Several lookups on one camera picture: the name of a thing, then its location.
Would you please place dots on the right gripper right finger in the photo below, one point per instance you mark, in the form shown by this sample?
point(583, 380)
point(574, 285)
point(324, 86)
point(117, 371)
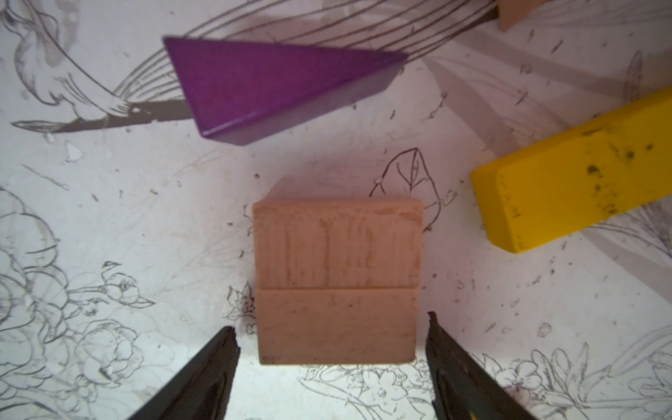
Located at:
point(463, 389)

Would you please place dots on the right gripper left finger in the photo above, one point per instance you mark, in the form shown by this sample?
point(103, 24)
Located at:
point(201, 390)

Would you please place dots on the square natural wood block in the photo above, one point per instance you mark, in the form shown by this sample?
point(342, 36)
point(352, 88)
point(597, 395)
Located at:
point(337, 279)

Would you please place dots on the yellow bar block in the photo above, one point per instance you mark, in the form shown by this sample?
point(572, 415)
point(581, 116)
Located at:
point(580, 177)

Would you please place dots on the purple triangle block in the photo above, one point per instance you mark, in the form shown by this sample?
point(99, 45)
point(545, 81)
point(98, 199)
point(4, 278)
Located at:
point(240, 92)

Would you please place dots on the natural wood triangle block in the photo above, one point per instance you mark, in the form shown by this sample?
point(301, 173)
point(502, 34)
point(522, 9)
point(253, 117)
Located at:
point(512, 12)

